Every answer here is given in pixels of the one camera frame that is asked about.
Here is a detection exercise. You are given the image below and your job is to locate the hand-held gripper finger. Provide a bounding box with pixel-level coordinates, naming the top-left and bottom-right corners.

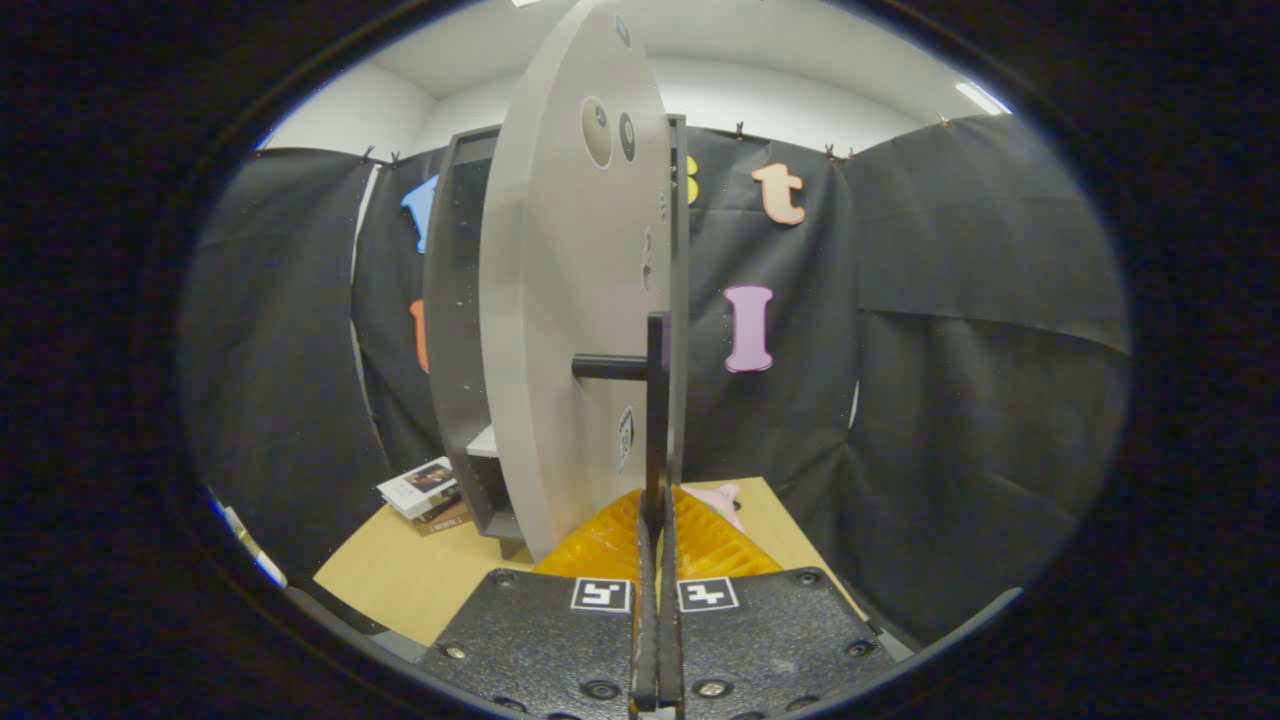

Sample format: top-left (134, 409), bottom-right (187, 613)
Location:
top-left (420, 487), bottom-right (658, 720)
top-left (660, 485), bottom-right (901, 720)

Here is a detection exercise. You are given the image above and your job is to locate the black door handle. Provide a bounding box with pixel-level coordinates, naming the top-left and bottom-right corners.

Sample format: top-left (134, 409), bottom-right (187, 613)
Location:
top-left (572, 312), bottom-right (673, 531)

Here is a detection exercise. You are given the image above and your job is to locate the grey shoe cabinet door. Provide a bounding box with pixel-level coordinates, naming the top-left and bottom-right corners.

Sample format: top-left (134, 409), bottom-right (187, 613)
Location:
top-left (478, 0), bottom-right (673, 563)

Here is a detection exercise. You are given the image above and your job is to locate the grey shoe cabinet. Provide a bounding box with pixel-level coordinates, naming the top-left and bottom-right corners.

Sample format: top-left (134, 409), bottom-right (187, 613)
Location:
top-left (422, 113), bottom-right (691, 559)

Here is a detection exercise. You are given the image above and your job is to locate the pink and green plush toy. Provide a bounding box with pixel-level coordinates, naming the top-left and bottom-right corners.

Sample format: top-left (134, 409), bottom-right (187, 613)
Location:
top-left (685, 483), bottom-right (746, 533)

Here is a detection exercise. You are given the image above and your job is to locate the stack of books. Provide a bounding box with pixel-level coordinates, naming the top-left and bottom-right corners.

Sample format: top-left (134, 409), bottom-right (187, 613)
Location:
top-left (377, 457), bottom-right (473, 537)

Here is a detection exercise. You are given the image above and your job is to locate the black backdrop cloth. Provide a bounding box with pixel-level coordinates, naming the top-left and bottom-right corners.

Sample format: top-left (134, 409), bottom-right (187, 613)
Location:
top-left (178, 112), bottom-right (1133, 646)

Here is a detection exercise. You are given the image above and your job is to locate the ceiling light panel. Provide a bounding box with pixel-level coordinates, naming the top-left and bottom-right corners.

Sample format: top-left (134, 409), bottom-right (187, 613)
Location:
top-left (953, 80), bottom-right (1013, 117)

